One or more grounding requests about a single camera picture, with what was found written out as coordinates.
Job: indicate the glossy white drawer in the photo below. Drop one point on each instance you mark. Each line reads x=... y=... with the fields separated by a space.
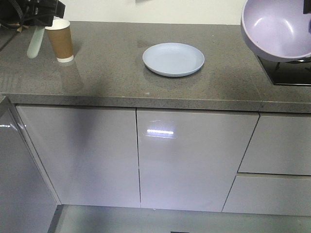
x=280 y=144
x=270 y=195

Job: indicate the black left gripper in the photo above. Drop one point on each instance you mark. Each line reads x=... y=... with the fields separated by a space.
x=15 y=13

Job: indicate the black gas stove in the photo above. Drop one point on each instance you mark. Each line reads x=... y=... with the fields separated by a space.
x=293 y=73

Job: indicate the glossy white cabinet door middle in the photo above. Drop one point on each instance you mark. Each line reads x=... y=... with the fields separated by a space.
x=188 y=160

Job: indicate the glossy white cabinet door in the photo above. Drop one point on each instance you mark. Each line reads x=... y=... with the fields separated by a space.
x=89 y=154
x=188 y=160

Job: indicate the glossy white upper drawer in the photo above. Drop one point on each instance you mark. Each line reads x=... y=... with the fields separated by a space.
x=280 y=144

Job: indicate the mint green plastic spoon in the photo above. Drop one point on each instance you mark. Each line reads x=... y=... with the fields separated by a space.
x=35 y=43

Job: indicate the lilac plastic bowl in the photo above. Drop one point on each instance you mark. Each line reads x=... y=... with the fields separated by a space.
x=275 y=30

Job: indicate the brown paper cup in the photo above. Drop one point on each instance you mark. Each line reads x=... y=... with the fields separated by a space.
x=60 y=38

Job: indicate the glossy white cabinet door left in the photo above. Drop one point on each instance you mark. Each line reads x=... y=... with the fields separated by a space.
x=89 y=154

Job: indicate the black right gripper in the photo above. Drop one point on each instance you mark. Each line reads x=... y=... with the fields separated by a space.
x=307 y=12

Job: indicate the glossy white lower drawer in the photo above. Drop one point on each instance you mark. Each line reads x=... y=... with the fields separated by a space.
x=270 y=195

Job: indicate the glossy white side cabinet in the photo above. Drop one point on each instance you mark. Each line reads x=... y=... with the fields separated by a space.
x=26 y=202

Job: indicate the light blue plastic plate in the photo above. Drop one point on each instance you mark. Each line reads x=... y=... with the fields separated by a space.
x=173 y=59

